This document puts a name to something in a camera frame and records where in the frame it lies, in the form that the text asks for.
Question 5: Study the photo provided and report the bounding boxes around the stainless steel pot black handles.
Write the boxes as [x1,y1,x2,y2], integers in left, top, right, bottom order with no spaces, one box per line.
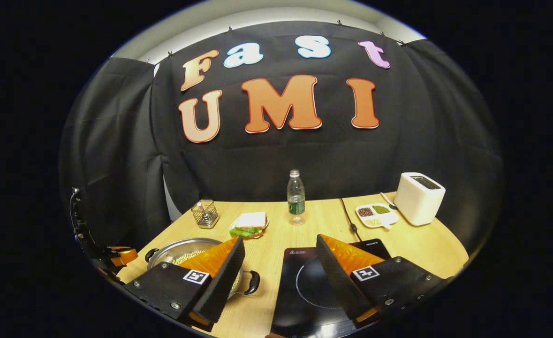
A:
[145,238,261,301]

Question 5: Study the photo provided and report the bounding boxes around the black backdrop cloth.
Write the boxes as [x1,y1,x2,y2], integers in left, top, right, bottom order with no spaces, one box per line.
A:
[58,21,504,254]

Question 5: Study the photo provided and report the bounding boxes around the white toaster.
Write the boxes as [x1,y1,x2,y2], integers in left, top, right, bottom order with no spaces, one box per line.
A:
[394,172,446,226]

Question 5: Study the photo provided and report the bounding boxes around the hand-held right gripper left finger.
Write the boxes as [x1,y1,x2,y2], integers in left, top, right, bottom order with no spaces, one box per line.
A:
[124,236,246,331]

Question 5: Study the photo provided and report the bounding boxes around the sandwich with lettuce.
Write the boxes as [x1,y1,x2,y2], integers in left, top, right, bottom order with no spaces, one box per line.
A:
[230,212,267,238]

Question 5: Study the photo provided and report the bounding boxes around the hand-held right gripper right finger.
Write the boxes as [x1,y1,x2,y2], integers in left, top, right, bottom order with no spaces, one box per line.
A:
[316,234,455,329]

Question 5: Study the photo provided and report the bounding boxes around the clear plastic water bottle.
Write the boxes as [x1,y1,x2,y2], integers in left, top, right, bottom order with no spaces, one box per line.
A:
[287,169,306,226]

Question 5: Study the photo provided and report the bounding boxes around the metal mesh utensil holder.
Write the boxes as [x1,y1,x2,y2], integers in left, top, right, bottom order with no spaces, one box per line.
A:
[191,200,219,229]

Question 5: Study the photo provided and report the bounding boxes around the white sectioned dish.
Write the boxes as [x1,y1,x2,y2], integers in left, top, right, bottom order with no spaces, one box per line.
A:
[355,203,400,230]

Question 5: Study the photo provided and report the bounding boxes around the black induction cooktop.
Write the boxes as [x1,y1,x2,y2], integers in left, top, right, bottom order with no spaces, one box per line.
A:
[271,238,392,338]

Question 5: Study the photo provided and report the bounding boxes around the black power cable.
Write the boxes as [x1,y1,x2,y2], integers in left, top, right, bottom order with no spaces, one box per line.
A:
[339,198,362,242]

